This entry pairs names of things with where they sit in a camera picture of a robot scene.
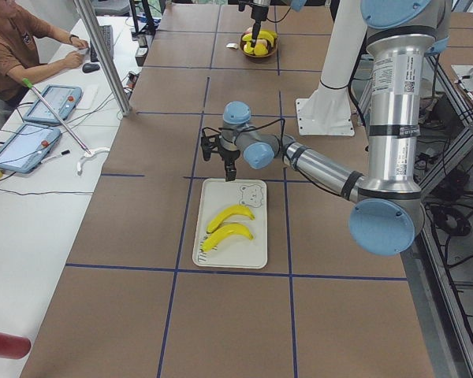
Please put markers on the metal rod green tip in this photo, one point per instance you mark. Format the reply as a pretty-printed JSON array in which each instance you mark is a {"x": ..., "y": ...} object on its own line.
[{"x": 30, "y": 86}]

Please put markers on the white bear tray plate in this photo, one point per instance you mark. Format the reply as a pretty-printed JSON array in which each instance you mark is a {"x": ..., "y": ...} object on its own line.
[{"x": 236, "y": 252}]

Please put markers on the seated person brown shirt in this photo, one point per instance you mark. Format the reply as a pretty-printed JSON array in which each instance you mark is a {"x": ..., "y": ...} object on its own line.
[{"x": 19, "y": 55}]

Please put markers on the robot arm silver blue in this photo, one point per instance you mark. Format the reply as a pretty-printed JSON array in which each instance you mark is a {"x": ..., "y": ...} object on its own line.
[
  {"x": 296, "y": 5},
  {"x": 387, "y": 213}
]

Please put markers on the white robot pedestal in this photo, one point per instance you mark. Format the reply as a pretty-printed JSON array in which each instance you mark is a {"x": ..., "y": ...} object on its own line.
[{"x": 327, "y": 111}]

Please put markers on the black keyboard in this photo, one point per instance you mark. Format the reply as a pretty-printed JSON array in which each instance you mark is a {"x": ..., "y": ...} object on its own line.
[{"x": 108, "y": 38}]

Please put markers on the red cylinder bottle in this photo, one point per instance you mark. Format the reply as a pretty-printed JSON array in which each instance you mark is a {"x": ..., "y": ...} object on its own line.
[{"x": 13, "y": 346}]

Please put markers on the lower teach pendant tablet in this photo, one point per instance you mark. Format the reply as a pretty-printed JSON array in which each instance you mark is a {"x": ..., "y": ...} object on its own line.
[{"x": 27, "y": 147}]

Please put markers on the aluminium frame post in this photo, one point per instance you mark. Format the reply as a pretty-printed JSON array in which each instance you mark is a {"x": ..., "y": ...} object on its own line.
[{"x": 91, "y": 24}]

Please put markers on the upper teach pendant tablet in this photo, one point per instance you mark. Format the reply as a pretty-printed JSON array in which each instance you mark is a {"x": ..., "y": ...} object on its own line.
[{"x": 63, "y": 99}]

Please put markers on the yellow lemon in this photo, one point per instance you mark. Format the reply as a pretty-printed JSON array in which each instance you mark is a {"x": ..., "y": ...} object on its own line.
[{"x": 260, "y": 49}]

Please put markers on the black computer mouse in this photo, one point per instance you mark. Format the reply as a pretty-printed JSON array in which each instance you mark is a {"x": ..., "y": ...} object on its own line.
[{"x": 90, "y": 67}]

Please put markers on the teach pendant tablet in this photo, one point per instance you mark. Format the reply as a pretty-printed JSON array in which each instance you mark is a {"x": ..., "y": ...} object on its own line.
[
  {"x": 27, "y": 147},
  {"x": 63, "y": 99}
]

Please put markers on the yellow banana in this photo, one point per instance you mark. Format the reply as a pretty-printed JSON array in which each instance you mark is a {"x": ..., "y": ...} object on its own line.
[
  {"x": 222, "y": 216},
  {"x": 225, "y": 232},
  {"x": 268, "y": 35}
]

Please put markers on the woven brown basket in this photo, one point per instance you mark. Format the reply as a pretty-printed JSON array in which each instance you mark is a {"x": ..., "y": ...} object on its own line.
[{"x": 245, "y": 45}]

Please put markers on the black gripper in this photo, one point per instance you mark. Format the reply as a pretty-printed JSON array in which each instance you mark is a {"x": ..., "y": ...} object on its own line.
[
  {"x": 256, "y": 13},
  {"x": 229, "y": 155}
]

